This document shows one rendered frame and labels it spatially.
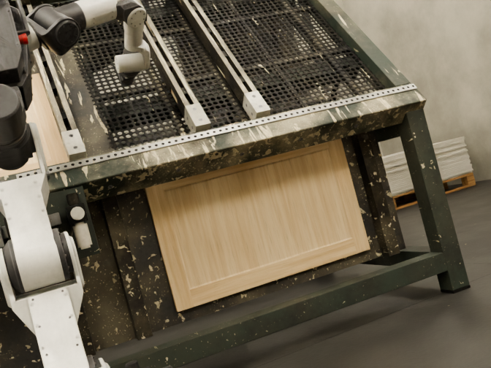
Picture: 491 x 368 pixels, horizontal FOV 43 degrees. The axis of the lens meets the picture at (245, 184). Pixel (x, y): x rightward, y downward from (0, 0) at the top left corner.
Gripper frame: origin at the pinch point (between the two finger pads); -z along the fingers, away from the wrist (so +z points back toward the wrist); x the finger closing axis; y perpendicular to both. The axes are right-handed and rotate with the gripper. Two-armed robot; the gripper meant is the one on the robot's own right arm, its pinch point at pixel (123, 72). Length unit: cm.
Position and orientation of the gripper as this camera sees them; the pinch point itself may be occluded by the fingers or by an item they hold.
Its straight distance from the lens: 264.6
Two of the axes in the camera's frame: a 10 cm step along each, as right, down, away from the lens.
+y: -9.1, 2.4, -3.3
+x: -2.2, -9.7, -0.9
